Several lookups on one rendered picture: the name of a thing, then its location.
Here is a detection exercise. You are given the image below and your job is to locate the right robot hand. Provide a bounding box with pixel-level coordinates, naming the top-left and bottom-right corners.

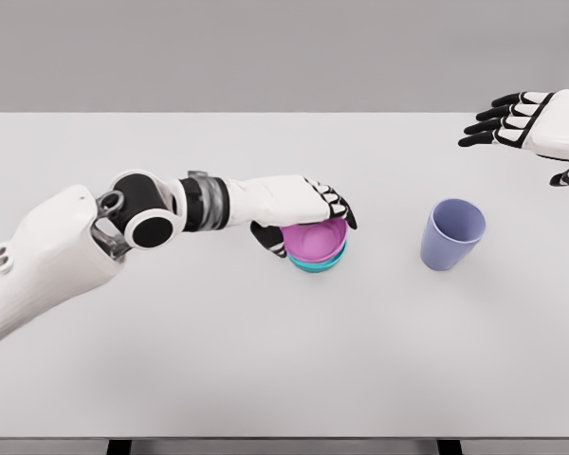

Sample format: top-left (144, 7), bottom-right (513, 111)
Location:
top-left (458, 88), bottom-right (569, 188)

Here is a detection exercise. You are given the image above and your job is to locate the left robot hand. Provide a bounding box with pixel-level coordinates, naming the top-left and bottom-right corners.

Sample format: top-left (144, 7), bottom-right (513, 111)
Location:
top-left (249, 174), bottom-right (358, 260)

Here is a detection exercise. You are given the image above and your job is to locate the pink bowl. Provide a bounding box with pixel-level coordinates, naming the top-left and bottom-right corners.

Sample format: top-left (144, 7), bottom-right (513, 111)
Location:
top-left (280, 217), bottom-right (351, 262)

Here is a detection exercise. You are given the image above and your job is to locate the teal bowl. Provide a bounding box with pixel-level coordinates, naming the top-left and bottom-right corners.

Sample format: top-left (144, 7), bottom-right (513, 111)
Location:
top-left (285, 240), bottom-right (350, 275)

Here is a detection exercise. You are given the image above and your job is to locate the lavender cup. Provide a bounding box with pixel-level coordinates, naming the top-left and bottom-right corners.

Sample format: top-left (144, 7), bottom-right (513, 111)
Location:
top-left (419, 198), bottom-right (486, 273)

